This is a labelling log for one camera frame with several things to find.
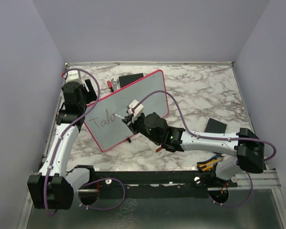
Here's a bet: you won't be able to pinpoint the pink framed whiteboard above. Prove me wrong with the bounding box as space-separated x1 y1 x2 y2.
84 70 166 152

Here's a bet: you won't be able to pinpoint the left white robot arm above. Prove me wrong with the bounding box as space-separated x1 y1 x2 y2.
27 79 99 210

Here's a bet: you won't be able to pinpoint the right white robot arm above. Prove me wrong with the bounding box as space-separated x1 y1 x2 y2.
122 113 265 187

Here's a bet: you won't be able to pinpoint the silver wrench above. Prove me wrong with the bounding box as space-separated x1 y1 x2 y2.
111 78 119 92

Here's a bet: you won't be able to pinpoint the black box rear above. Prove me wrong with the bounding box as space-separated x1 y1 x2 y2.
119 73 143 89

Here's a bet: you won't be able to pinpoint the yellow utility knife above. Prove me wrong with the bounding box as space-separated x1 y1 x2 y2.
197 160 219 172

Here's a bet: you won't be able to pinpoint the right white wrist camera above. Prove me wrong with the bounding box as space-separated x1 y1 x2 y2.
127 99 144 122

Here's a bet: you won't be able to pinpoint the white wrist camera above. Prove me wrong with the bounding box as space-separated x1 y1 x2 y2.
127 99 144 122
62 70 83 84

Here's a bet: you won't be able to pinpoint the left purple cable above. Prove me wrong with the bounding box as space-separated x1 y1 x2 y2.
44 68 101 217

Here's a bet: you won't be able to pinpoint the red handled screwdriver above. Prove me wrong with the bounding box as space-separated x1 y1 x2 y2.
107 81 114 93

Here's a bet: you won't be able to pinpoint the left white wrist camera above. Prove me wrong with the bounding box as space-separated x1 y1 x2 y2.
62 70 83 84

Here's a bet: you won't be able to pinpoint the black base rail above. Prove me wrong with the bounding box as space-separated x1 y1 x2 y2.
68 169 236 200

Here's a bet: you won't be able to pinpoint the blue handled pliers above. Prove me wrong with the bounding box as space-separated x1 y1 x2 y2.
210 153 224 161

